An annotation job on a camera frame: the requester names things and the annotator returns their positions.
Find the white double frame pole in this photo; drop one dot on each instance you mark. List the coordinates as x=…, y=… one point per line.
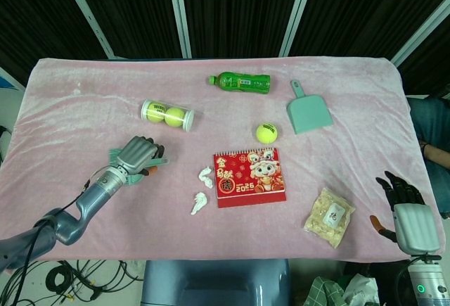
x=180, y=14

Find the blue robot torso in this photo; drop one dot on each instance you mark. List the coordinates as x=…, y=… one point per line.
x=214, y=281

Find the clear tennis ball tube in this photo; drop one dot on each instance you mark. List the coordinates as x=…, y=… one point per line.
x=189, y=119

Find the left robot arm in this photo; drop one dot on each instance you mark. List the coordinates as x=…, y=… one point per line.
x=84, y=204

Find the red 2026 desk calendar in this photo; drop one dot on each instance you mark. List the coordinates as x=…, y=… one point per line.
x=246, y=179

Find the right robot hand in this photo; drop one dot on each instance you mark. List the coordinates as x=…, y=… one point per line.
x=416, y=225

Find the black pleated curtain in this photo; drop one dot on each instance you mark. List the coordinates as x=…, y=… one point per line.
x=232, y=10

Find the green tea bottle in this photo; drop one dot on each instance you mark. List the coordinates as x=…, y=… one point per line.
x=246, y=82

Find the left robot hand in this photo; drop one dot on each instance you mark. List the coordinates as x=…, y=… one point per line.
x=135, y=153

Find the white slanted frame pole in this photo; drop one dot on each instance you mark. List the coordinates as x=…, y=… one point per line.
x=297, y=14
x=422, y=31
x=88, y=14

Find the pink plush table cloth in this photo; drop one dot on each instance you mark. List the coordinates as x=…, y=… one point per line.
x=105, y=109

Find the crumpled white plastic bag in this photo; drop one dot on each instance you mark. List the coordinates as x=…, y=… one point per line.
x=362, y=290

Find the green checkered cloth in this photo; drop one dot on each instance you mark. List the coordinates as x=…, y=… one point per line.
x=323, y=292

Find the green plastic dustpan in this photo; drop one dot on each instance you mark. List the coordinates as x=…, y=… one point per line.
x=309, y=112

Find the white tissue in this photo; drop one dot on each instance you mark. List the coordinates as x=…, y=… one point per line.
x=205, y=177
x=199, y=202

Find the person in blue jeans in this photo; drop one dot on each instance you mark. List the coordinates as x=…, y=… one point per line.
x=432, y=119

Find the loose yellow tennis ball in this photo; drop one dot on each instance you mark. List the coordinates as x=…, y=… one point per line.
x=267, y=133

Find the blue and white panel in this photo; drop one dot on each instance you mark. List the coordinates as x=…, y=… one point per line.
x=7, y=81

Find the clear bag of snacks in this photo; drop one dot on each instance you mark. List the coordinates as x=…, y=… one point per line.
x=328, y=218

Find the yellow tennis ball in tube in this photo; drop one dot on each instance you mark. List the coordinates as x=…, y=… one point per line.
x=175, y=117
x=156, y=113

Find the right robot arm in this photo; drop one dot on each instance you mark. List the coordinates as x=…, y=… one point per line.
x=427, y=281

